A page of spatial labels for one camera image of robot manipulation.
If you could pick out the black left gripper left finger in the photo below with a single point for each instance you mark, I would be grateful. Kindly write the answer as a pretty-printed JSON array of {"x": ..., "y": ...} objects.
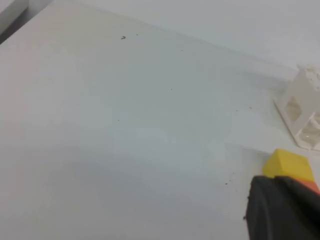
[{"x": 269, "y": 213}]

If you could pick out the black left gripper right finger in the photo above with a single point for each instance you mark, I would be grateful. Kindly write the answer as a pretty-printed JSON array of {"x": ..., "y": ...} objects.
[{"x": 305, "y": 201}]

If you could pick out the white test tube rack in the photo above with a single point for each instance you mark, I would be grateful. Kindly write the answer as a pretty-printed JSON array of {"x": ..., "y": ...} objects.
[{"x": 299, "y": 107}]

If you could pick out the orange cube block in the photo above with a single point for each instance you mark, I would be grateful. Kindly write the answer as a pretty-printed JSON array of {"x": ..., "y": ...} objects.
[{"x": 311, "y": 185}]

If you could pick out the yellow cube block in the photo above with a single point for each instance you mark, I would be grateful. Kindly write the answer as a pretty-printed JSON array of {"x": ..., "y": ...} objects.
[{"x": 286, "y": 163}]

